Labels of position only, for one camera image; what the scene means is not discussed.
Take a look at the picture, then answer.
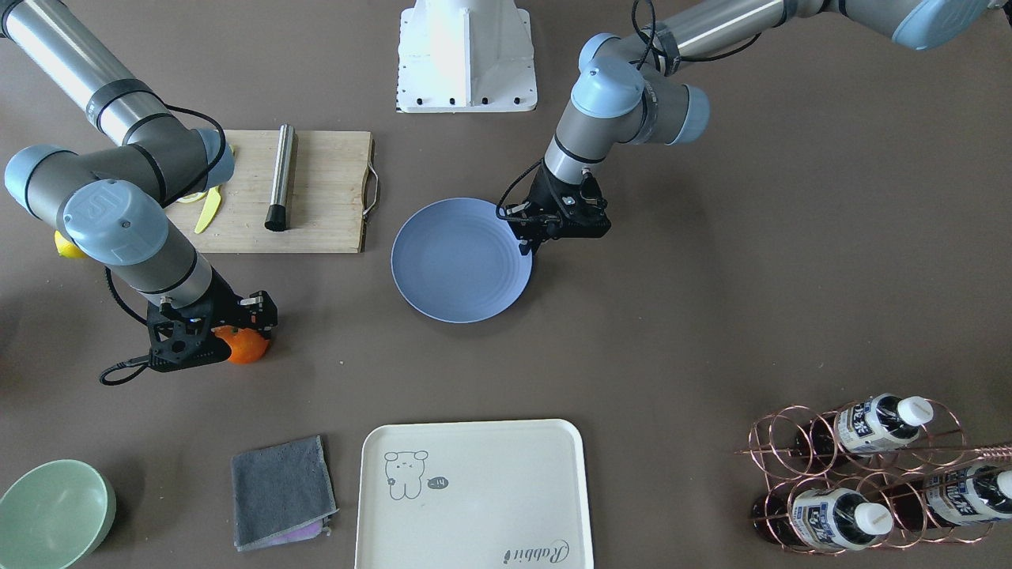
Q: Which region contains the green bowl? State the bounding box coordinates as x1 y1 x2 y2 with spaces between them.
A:
1 460 117 568

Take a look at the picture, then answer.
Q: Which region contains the grey folded cloth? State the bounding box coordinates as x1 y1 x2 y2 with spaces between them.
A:
230 435 338 552

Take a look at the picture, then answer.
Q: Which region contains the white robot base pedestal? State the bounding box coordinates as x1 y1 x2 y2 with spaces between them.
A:
395 1 538 113

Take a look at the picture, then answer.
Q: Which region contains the orange mandarin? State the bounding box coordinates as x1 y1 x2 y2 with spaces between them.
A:
213 326 270 364

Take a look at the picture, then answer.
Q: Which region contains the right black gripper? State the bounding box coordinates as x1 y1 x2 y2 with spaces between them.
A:
147 273 278 372

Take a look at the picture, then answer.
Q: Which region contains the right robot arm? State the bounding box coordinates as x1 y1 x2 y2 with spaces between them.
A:
2 1 278 372

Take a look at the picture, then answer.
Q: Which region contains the yellow lemon lower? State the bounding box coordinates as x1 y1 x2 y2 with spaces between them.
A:
53 231 88 259

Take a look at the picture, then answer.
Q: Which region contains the tea bottle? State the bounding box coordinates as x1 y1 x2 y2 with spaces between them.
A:
750 488 895 553
792 394 934 465
886 462 1011 532

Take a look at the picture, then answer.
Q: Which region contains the steel muddler black tip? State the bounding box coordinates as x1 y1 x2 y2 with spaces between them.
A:
264 123 296 232

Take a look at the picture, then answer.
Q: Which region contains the wooden cutting board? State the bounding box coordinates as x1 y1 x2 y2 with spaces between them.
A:
165 130 373 254

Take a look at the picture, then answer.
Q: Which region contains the copper wire bottle rack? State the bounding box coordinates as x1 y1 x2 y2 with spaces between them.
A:
746 397 1010 556

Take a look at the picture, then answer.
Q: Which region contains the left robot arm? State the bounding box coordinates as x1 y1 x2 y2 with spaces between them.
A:
497 1 1010 256

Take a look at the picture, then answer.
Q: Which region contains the yellow plastic knife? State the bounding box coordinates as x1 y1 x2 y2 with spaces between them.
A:
193 185 223 234

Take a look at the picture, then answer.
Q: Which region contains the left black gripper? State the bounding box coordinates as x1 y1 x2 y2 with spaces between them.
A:
498 160 611 256

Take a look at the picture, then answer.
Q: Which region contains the cream rabbit tray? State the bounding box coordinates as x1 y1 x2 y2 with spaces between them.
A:
355 419 595 568

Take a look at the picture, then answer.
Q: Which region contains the tea bottle top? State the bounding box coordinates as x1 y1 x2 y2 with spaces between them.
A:
792 394 934 465

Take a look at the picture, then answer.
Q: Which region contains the blue plate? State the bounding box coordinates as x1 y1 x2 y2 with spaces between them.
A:
391 198 534 323

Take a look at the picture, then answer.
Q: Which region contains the thin lemon slice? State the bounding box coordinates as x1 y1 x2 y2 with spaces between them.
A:
176 190 207 204

